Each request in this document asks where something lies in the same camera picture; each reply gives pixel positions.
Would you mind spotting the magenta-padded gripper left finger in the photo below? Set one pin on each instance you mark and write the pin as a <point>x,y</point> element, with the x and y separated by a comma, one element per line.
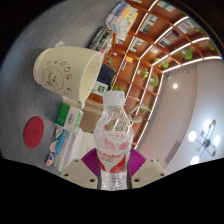
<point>78,173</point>

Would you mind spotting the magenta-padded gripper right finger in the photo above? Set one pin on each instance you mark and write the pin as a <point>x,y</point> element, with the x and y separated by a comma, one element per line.
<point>148,171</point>

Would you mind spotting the clear plastic water bottle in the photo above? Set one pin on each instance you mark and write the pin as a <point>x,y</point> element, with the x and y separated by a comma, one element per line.
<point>113,156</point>

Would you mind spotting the white counter with dark top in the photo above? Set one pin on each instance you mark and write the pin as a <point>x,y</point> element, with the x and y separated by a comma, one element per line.
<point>87,143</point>

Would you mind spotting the ceiling air vent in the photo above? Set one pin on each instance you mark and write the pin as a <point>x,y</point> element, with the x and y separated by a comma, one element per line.
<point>173,152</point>

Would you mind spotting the small oval colourful sticker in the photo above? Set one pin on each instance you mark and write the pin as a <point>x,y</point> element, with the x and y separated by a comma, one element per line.
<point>50,159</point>
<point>54,145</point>
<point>59,132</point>

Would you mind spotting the tan chair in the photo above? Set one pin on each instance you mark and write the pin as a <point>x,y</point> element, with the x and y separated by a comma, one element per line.
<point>90,120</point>

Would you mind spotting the green and white box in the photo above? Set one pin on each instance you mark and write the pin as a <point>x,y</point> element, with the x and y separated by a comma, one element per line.
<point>68,116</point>

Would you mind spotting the flat round red coaster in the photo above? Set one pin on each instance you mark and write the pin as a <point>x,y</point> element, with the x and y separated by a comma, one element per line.
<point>33,132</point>

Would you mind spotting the wooden artist mannequin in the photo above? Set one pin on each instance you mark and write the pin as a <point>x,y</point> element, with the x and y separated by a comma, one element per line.
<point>138,110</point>

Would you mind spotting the branched ceiling lamp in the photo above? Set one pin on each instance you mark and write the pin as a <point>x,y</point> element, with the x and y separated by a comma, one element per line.
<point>206,143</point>

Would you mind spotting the small green and white carton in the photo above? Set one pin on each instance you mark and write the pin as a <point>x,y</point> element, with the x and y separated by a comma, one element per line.
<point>100,88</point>

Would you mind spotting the round recessed ceiling light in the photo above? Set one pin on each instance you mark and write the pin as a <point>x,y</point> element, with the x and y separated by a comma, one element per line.
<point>175,85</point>

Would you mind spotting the dark chair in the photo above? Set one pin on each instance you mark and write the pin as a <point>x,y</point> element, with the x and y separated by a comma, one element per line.
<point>106,75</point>

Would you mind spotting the cream mug with cartoon print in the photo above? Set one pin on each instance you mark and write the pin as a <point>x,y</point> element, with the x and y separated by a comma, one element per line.
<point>63,71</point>

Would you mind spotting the wooden shelf unit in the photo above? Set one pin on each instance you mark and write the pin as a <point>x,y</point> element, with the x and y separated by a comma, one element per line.
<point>156,40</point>

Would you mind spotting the stack of dark books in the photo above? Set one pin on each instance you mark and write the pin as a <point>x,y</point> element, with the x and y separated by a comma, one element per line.
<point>100,38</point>

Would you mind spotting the stack of colourful books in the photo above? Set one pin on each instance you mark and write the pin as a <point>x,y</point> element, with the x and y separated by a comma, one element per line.
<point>121,20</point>

